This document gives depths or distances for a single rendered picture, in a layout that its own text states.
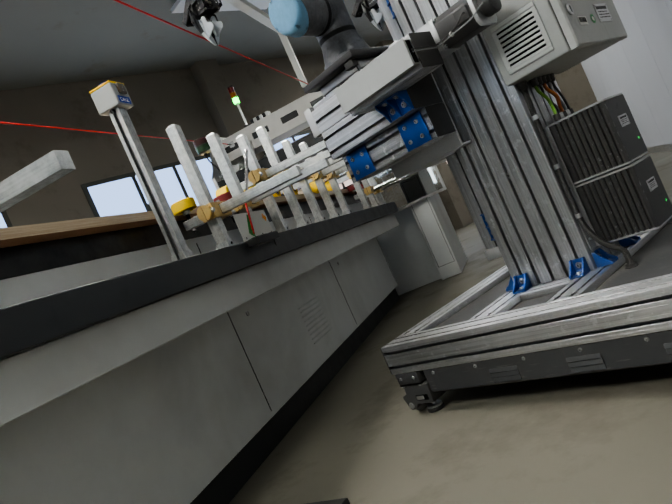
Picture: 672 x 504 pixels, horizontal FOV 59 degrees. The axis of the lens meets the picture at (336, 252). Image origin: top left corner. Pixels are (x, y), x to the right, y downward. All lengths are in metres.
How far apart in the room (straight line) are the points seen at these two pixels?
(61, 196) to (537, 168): 5.50
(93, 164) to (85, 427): 5.48
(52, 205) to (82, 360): 5.32
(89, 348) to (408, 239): 3.64
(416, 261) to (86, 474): 3.58
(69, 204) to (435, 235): 3.81
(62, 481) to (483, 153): 1.33
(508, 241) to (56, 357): 1.22
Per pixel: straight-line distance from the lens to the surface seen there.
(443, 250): 4.53
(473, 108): 1.75
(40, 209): 6.51
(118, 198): 6.76
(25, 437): 1.41
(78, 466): 1.49
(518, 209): 1.74
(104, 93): 1.75
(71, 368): 1.25
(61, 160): 0.95
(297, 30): 1.72
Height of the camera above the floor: 0.56
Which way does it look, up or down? level
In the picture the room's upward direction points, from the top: 24 degrees counter-clockwise
